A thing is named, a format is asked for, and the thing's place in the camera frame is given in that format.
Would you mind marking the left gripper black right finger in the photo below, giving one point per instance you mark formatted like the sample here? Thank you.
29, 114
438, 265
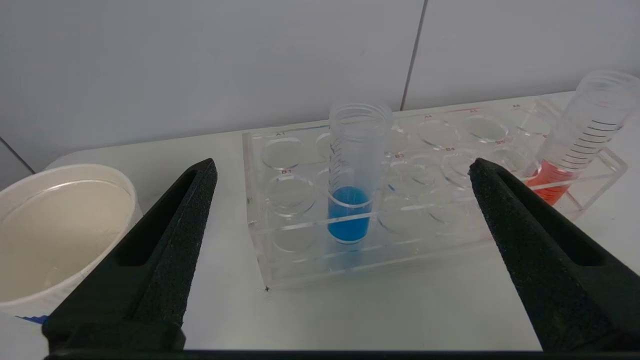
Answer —
550, 280

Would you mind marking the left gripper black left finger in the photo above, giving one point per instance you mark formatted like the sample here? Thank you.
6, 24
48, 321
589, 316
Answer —
160, 270

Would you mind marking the blue pigment test tube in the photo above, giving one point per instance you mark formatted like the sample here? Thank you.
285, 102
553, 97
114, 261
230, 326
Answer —
349, 215

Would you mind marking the clear acrylic test tube rack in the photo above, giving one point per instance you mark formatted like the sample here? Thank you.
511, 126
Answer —
440, 220

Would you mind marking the red pigment test tube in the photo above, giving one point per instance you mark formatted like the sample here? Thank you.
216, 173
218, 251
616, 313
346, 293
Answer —
585, 135

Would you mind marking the blue white paper cup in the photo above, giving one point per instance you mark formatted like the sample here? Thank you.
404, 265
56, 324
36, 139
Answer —
55, 235

